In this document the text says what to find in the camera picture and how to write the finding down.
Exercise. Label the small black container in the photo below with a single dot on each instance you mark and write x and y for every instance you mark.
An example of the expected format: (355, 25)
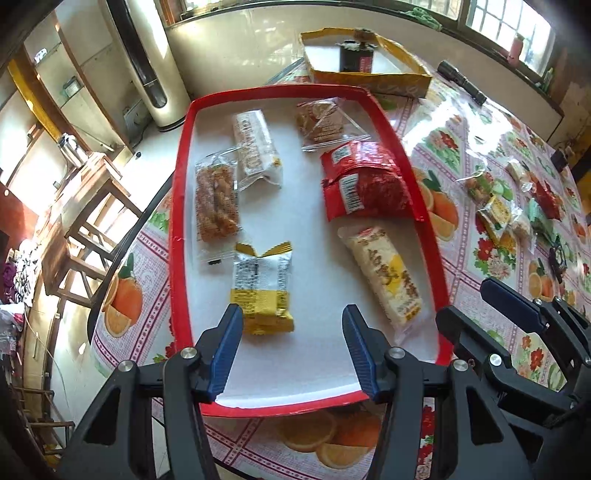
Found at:
(560, 159)

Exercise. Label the clear packet golden twisted snack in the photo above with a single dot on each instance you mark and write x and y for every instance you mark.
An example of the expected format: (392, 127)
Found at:
(217, 207)

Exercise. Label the clear packet brown biscuits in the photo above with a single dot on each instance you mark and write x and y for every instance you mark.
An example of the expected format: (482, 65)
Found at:
(321, 120)

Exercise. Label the pink bottle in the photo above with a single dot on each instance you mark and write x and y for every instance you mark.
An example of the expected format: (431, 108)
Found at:
(515, 48)

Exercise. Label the red rimmed white tray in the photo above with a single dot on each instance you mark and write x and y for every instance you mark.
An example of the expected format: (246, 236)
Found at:
(304, 221)

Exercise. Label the wooden stool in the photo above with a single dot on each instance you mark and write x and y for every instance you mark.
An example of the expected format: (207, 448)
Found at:
(92, 184)

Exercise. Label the floral fruit print tablecloth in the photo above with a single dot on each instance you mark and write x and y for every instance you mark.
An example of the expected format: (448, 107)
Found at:
(461, 258)

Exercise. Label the metal kettle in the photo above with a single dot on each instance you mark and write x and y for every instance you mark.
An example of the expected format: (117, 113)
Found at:
(71, 150)

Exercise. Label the cluster of small snack packets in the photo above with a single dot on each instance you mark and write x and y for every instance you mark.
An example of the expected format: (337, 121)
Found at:
(496, 217)

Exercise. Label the red snack packet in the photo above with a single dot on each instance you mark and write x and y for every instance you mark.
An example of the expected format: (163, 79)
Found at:
(369, 184)

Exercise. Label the window with metal grille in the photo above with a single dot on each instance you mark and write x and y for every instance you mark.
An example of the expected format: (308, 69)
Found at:
(498, 18)

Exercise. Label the yellow cardboard box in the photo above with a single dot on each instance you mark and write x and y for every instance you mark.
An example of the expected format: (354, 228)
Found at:
(369, 83)

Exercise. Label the pile of clothes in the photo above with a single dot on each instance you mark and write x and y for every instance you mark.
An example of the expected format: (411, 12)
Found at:
(16, 277)

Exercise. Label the dark red jar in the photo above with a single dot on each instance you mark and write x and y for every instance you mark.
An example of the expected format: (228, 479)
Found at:
(355, 57)

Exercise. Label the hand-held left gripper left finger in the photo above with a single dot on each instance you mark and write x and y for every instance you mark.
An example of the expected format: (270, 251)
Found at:
(226, 355)

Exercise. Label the yellow snack packet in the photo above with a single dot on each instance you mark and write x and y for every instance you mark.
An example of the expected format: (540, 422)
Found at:
(263, 295)

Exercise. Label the green bottle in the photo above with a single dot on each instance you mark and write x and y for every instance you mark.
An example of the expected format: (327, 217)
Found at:
(548, 78)

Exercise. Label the white rice cracker packet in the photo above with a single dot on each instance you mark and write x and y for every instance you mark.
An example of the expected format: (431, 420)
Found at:
(383, 277)

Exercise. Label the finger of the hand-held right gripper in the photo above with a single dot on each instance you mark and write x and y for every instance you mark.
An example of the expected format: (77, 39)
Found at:
(461, 332)
(508, 302)

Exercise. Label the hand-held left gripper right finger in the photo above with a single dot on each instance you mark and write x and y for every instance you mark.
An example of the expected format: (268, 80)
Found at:
(360, 355)

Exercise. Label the white standing air conditioner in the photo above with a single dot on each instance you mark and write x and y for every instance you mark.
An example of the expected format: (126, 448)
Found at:
(157, 69)

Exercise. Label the green cloth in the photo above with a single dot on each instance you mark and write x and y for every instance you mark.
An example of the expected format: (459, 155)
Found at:
(425, 16)

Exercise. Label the black flashlight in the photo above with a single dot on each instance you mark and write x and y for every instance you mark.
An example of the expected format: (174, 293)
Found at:
(461, 81)

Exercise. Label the white packet orange print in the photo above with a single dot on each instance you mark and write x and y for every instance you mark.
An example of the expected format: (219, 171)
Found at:
(254, 143)

